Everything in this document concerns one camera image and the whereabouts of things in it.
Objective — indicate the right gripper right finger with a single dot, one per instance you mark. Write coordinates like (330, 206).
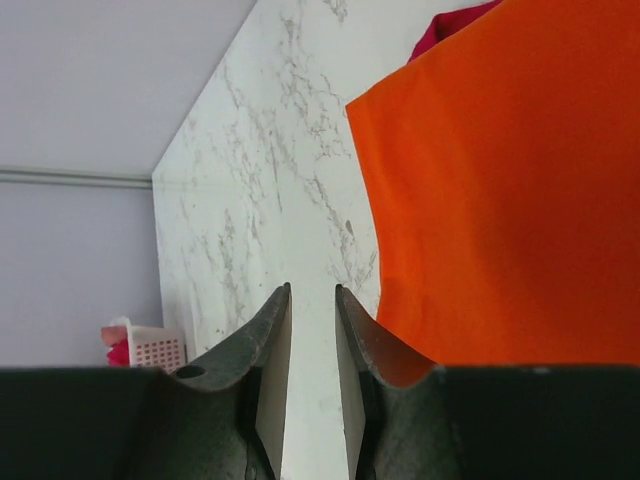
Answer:
(407, 418)

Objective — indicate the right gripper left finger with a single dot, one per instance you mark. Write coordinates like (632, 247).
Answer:
(221, 416)

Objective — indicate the orange t shirt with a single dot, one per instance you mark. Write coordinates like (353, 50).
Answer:
(502, 171)

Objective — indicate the white laundry basket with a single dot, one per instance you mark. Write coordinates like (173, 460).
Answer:
(154, 346)

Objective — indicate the magenta t shirt in basket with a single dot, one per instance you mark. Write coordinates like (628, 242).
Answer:
(119, 355)

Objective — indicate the dusty pink t shirt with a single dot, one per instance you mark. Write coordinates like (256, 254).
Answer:
(113, 335)

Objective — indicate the folded crimson t shirt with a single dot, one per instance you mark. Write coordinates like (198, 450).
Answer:
(444, 25)

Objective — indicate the left aluminium frame post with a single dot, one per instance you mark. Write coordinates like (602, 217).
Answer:
(75, 179)

